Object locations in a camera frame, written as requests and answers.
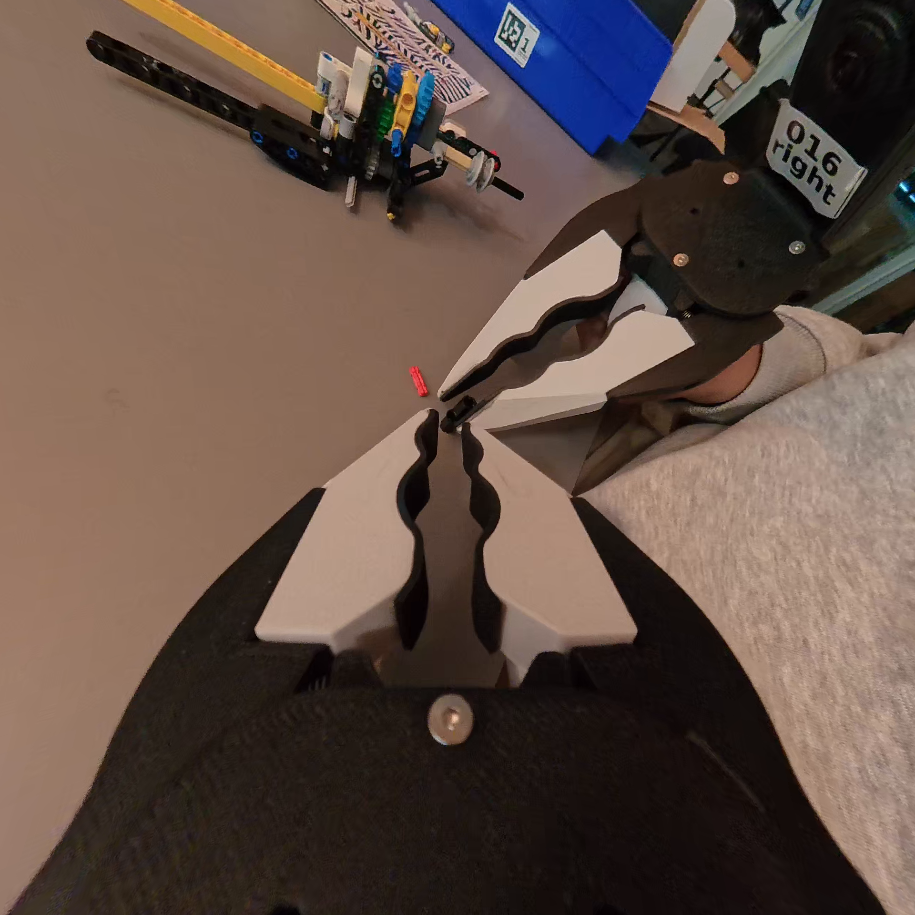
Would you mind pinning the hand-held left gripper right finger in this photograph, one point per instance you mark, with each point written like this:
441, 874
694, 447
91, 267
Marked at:
550, 572

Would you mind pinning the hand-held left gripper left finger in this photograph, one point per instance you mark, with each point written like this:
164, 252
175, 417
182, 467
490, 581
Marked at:
336, 557

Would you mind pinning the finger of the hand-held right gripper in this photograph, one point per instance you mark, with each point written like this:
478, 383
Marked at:
607, 372
543, 293

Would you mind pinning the black lego pin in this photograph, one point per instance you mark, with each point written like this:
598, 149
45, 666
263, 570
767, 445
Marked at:
456, 414

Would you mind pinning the red lego pin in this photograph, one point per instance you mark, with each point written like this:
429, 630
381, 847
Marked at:
418, 382

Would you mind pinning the person's right forearm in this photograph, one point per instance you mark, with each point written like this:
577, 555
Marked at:
822, 343

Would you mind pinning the lego technic assembly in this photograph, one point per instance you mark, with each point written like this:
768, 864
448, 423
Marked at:
372, 121

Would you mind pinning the blue plastic bin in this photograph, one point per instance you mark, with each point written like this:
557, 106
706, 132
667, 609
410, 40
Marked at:
586, 71

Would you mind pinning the person's grey sweater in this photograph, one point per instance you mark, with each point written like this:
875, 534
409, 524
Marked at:
772, 607

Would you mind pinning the striped sticker sheet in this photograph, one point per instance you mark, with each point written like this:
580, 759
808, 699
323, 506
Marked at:
443, 78

